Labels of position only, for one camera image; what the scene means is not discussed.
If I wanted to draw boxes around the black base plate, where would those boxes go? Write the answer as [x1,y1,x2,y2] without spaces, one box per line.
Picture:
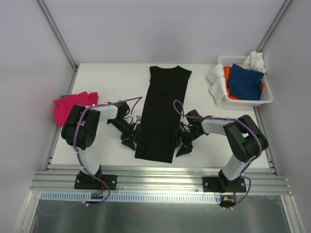
[74,172,118,190]
[202,176,246,193]

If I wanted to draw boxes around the orange t shirt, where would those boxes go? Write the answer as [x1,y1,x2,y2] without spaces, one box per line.
[223,66,239,100]

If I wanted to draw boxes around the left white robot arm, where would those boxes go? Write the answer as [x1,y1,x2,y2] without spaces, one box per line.
[61,101,140,188]

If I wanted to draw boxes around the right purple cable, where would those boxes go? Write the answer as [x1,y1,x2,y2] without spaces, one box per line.
[173,100,267,211]

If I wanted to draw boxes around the white plastic basket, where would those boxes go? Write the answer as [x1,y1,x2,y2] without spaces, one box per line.
[218,52,273,107]

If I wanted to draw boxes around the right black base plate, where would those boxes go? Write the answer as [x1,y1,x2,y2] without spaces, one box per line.
[202,176,246,193]

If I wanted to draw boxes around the black t shirt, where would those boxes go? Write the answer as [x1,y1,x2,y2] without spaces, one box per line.
[135,66,192,163]

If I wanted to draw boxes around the white t shirt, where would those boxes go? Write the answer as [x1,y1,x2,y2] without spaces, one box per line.
[207,64,228,105]

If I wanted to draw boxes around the blue t shirt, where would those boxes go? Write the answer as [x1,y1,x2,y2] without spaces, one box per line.
[228,64,264,101]

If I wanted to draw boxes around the white cloth in basket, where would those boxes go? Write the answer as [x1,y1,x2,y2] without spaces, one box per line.
[243,51,266,73]

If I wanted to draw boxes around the folded pink t shirt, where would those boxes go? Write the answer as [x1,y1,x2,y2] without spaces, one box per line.
[53,92,98,127]

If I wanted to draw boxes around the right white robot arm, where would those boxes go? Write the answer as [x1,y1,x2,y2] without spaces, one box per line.
[173,109,268,192]

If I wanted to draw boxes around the white slotted cable duct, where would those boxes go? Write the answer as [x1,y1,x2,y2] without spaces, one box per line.
[40,191,221,204]

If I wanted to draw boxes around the aluminium mounting rail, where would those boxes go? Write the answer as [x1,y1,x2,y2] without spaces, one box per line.
[30,165,294,196]

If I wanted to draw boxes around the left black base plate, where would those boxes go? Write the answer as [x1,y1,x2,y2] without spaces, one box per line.
[74,172,118,190]

